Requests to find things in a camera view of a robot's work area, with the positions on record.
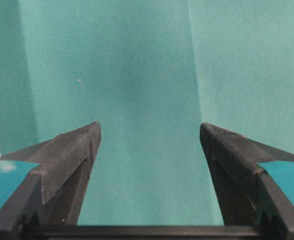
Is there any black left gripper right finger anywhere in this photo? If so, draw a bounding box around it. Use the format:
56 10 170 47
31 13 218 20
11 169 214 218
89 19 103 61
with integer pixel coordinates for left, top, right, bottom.
200 122 294 233

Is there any green table cloth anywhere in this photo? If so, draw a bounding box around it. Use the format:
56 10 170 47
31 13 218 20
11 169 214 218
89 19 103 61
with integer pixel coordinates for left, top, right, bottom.
0 0 294 225

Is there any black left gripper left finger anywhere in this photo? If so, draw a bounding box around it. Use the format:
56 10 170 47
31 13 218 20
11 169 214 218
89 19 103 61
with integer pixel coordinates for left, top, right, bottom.
0 121 101 233

